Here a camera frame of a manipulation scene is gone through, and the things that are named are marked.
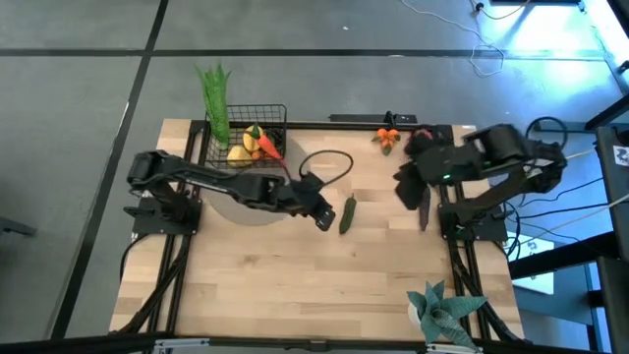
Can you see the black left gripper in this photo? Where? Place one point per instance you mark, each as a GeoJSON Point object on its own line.
{"type": "Point", "coordinates": [304, 194]}

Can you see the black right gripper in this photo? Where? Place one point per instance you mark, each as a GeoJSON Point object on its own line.
{"type": "Point", "coordinates": [410, 189]}

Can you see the dark green cucumber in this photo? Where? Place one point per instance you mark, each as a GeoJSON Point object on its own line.
{"type": "Point", "coordinates": [347, 216]}

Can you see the orange tangerine bunch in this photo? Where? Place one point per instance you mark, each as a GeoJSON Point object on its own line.
{"type": "Point", "coordinates": [386, 142]}
{"type": "Point", "coordinates": [256, 155]}

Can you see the orange carrot with green leaves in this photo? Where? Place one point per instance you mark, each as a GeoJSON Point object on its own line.
{"type": "Point", "coordinates": [269, 146]}

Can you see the yellow lumpy fruit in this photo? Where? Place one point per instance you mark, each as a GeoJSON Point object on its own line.
{"type": "Point", "coordinates": [239, 157]}

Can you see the green leafy vegetable stalk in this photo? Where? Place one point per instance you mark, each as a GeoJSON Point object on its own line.
{"type": "Point", "coordinates": [216, 103]}

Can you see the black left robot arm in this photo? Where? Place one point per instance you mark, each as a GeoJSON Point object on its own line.
{"type": "Point", "coordinates": [206, 177]}

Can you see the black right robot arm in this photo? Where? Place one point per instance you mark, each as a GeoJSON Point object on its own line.
{"type": "Point", "coordinates": [501, 147]}

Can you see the grey round mat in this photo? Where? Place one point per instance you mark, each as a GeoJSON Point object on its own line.
{"type": "Point", "coordinates": [245, 218]}

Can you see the artificial potted succulent plant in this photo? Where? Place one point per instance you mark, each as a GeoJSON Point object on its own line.
{"type": "Point", "coordinates": [442, 314]}

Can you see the white sheet on floor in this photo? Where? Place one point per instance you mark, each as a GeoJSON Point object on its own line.
{"type": "Point", "coordinates": [538, 285]}

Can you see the black metal stand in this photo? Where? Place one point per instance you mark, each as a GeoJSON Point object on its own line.
{"type": "Point", "coordinates": [611, 206]}

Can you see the white code label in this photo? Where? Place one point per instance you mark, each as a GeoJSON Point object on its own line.
{"type": "Point", "coordinates": [621, 155]}

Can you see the black furniture leg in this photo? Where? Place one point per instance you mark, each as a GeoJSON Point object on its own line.
{"type": "Point", "coordinates": [15, 227]}

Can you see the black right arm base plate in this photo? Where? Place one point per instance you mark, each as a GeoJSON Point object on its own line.
{"type": "Point", "coordinates": [491, 228]}

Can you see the black aluminium frame rail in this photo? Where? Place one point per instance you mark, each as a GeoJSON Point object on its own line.
{"type": "Point", "coordinates": [464, 268]}
{"type": "Point", "coordinates": [180, 287]}
{"type": "Point", "coordinates": [314, 126]}
{"type": "Point", "coordinates": [368, 346]}

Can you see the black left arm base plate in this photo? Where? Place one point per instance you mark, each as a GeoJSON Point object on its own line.
{"type": "Point", "coordinates": [147, 223]}

